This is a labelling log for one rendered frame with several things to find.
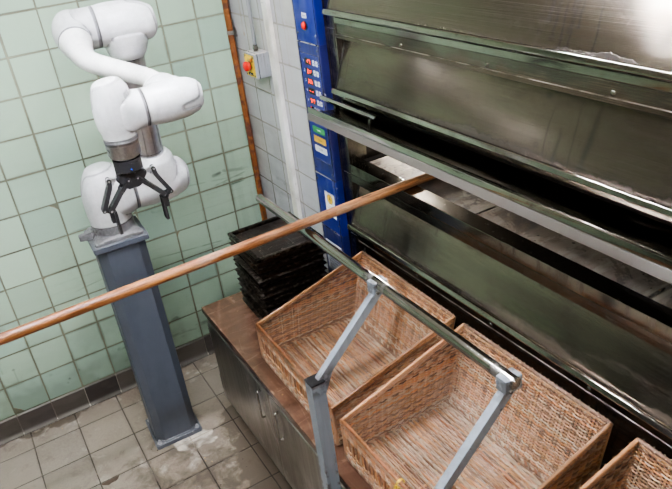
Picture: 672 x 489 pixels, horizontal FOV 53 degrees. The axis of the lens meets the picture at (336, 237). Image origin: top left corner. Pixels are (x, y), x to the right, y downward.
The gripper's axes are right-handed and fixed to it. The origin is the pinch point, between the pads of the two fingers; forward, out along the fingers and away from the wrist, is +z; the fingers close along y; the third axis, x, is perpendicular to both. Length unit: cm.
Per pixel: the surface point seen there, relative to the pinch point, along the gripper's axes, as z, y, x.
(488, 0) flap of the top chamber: -52, -81, 51
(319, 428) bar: 47, -21, 56
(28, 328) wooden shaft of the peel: 9.5, 37.1, 18.2
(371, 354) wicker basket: 71, -62, 15
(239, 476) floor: 131, -13, -15
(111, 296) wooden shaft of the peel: 9.4, 15.9, 17.4
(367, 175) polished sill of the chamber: 13, -79, -7
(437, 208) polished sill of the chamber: 11, -80, 31
